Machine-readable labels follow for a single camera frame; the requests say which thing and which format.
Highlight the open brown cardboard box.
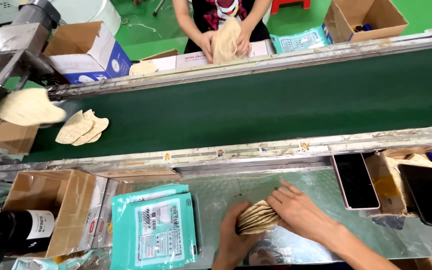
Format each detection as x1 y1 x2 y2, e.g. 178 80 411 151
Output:
322 0 409 44

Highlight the person's right hand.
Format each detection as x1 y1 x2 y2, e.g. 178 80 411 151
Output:
266 179 337 245

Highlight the white and blue carton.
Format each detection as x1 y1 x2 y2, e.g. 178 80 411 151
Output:
43 21 133 85

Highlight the torn cardboard box with masks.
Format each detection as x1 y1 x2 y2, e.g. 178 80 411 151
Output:
364 144 432 219

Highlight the bundle of beige masks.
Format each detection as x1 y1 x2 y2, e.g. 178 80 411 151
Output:
211 16 242 65

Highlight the stack of teal packets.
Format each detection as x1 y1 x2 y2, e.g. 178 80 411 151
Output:
110 183 199 270

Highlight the flat white printed box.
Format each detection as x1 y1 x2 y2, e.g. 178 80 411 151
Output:
141 39 275 73

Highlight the black smartphone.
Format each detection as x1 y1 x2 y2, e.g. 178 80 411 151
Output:
398 163 432 232

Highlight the red plastic stool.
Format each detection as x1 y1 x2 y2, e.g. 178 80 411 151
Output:
270 0 312 15

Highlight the teal mask packet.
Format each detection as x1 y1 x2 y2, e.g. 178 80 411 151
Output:
269 25 332 54

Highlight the person's left hand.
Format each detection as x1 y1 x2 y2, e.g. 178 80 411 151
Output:
212 201 266 270

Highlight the stack of beige face masks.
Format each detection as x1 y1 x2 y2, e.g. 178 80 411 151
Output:
236 199 282 236

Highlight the green conveyor belt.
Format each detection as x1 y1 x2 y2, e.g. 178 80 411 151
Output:
21 44 432 164

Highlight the plain brown cardboard box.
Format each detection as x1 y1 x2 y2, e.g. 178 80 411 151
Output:
0 112 39 155

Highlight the white plastic bag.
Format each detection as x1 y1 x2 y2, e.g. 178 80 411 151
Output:
50 0 122 37

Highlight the black bottle with white label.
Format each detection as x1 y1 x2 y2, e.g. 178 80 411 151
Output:
0 207 56 269

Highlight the open white-sided cardboard box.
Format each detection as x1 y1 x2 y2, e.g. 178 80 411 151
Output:
1 169 109 259

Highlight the crumpled teal packet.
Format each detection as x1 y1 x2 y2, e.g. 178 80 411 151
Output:
10 248 112 270

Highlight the grey metal mask machine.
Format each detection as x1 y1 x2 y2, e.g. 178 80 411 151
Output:
0 0 64 160

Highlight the pink-framed smartphone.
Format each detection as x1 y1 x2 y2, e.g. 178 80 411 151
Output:
330 152 381 211

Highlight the metal conveyor side rail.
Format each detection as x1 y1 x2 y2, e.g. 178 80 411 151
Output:
46 27 432 101
0 125 432 180

